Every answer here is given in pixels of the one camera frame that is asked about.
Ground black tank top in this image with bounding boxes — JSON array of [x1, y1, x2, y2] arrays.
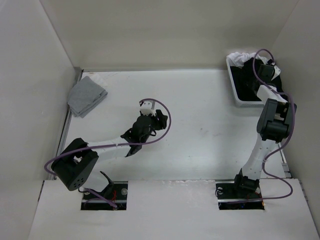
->
[[230, 57, 284, 102]]

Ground folded grey tank top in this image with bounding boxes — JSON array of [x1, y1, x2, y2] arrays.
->
[[67, 76, 108, 118]]

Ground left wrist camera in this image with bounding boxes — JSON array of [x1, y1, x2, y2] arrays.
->
[[139, 100, 156, 116]]

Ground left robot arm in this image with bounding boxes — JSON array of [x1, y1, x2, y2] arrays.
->
[[50, 109, 171, 200]]

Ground white laundry basket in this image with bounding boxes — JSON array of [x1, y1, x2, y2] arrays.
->
[[225, 56, 264, 108]]

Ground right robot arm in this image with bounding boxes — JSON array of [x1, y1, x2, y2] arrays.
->
[[231, 59, 297, 198]]

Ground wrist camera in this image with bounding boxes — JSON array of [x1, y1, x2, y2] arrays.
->
[[139, 100, 156, 116], [271, 65, 281, 81]]

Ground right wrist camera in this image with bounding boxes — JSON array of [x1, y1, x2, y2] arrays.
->
[[271, 65, 281, 81]]

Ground white garment in basket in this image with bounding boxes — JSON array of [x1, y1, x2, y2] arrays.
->
[[226, 52, 256, 68]]

